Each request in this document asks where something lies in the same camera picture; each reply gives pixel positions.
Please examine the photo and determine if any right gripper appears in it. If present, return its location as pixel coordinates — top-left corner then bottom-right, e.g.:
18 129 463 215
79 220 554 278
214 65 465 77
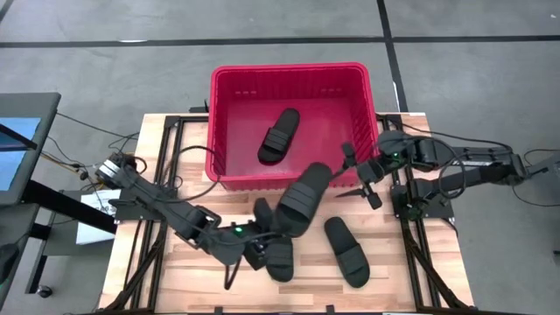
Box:
334 142 389 210

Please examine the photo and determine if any black rubber slide sandal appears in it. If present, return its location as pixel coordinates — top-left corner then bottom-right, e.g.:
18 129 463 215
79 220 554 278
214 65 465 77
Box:
270 161 334 240
323 215 371 290
256 108 302 166
253 197 295 284

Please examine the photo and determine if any red plastic bin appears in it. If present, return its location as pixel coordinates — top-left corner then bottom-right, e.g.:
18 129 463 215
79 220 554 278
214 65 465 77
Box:
204 61 381 193

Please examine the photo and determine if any white paper sheet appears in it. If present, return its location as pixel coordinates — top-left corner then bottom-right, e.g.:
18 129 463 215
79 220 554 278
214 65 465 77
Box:
75 188 123 245

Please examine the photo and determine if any black monitor stand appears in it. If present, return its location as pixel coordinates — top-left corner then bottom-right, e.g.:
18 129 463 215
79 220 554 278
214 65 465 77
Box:
21 178 119 294

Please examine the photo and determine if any grey side desk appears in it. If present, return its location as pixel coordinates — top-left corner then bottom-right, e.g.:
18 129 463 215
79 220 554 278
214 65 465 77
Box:
0 203 40 307

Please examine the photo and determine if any monitor with blue screen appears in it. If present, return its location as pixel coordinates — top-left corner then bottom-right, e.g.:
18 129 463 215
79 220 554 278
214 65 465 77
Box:
0 92 62 207

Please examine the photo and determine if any right black aluminium frame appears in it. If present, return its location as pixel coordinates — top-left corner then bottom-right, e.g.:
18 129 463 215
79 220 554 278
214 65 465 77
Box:
374 112 473 312

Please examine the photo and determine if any black aluminium frame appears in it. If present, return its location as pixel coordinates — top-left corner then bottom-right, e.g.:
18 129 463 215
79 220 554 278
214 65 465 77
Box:
104 112 209 312
374 112 473 312

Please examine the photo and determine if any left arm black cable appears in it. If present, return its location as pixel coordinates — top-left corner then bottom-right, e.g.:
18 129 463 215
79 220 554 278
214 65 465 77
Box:
165 143 242 291

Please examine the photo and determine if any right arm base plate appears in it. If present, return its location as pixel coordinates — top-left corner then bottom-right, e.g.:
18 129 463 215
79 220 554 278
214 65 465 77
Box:
391 183 456 221

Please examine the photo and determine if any right arm looped black cable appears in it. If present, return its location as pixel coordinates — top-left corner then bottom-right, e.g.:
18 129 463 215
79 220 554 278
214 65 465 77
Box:
437 148 467 200

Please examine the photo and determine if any long black cable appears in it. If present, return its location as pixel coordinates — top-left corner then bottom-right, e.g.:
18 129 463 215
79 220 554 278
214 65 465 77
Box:
375 117 513 152

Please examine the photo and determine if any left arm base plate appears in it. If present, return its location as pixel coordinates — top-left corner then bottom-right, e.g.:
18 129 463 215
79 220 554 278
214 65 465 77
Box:
108 186 179 221

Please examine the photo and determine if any black cable on floor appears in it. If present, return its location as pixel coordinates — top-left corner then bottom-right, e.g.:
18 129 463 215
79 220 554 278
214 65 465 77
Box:
511 149 560 207

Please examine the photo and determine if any left black aluminium frame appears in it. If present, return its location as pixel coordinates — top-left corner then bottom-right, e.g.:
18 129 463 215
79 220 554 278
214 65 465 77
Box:
104 112 209 312

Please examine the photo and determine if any yellow cable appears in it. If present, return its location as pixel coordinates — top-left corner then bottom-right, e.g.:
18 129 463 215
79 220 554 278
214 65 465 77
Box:
41 150 106 190

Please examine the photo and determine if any thin black floor cable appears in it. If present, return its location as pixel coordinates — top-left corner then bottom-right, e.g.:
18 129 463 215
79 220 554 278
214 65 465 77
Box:
55 112 139 141

